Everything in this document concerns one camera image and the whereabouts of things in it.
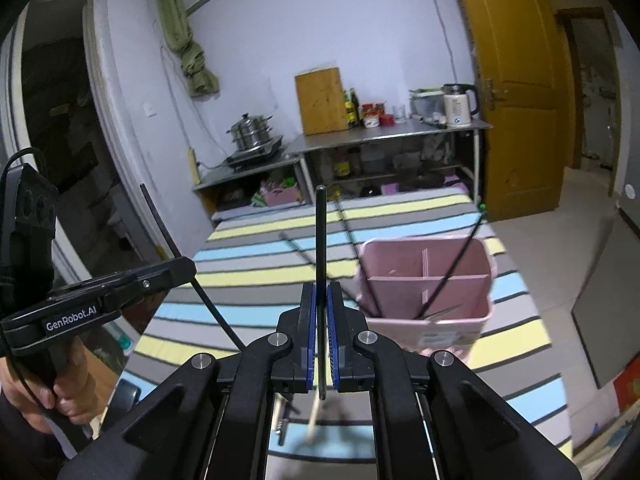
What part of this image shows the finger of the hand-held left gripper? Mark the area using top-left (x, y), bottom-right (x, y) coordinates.
top-left (107, 265), bottom-right (197, 311)
top-left (50, 258), bottom-right (196, 302)

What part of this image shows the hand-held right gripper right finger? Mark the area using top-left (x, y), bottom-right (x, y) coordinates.
top-left (327, 282), bottom-right (583, 480)

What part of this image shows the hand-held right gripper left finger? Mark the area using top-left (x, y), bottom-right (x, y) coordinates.
top-left (57, 282), bottom-right (317, 480)

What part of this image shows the pink plastic basket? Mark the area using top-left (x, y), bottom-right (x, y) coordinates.
top-left (356, 237), bottom-right (497, 361)

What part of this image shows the person's left hand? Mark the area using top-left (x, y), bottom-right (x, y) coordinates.
top-left (0, 355), bottom-right (101, 433)

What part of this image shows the striped tablecloth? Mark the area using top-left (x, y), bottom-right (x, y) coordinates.
top-left (117, 187), bottom-right (573, 461)

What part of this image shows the low steel shelf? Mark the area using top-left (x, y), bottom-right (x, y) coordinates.
top-left (192, 155), bottom-right (307, 226)

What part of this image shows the small pink bin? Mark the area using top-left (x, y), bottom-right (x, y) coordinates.
top-left (260, 185), bottom-right (301, 207)

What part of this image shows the black induction cooker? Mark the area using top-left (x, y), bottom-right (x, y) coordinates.
top-left (226, 136), bottom-right (286, 170)

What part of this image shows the steel steamer pot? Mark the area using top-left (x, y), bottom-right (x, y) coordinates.
top-left (226, 114), bottom-right (275, 152)

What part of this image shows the steel counter table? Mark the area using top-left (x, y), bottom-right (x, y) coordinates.
top-left (286, 117), bottom-right (493, 211)

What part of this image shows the green tied curtain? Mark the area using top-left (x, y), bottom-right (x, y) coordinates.
top-left (155, 0), bottom-right (221, 98)

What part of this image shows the wooden cutting board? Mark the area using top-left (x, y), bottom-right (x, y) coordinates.
top-left (295, 67), bottom-right (349, 136)

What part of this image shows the grey plastic container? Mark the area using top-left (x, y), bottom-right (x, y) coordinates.
top-left (409, 89), bottom-right (448, 122)

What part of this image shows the white electric kettle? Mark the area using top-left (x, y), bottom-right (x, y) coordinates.
top-left (442, 83), bottom-right (480, 127)

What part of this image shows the grey refrigerator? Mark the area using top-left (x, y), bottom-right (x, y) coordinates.
top-left (570, 5), bottom-right (640, 388)

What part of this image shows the fish printed bag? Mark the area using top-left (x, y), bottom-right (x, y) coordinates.
top-left (575, 410), bottom-right (640, 461)

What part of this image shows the red cardboard box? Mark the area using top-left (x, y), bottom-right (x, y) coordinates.
top-left (612, 365), bottom-right (640, 411)

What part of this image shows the yellow wooden door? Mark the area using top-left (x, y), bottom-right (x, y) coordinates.
top-left (448, 0), bottom-right (576, 222)

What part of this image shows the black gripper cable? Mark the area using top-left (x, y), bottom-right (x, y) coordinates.
top-left (0, 147), bottom-right (47, 181)

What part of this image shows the black wall cable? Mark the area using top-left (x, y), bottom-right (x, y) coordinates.
top-left (422, 0), bottom-right (474, 87)

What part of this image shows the wooden door frame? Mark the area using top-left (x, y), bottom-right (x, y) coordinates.
top-left (555, 7), bottom-right (621, 196)

